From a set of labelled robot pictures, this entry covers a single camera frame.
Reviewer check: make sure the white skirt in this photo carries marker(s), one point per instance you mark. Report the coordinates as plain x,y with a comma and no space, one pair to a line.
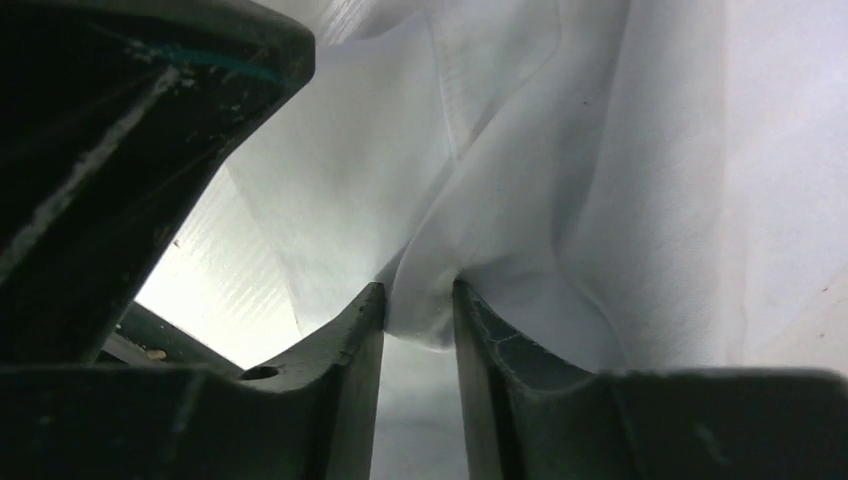
642,184

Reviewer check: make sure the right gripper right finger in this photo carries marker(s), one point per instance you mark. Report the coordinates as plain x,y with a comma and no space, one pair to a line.
528,414

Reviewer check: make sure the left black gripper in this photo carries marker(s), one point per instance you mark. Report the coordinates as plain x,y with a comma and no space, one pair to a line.
115,116

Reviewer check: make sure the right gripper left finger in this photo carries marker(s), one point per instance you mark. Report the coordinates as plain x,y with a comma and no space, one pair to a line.
308,413

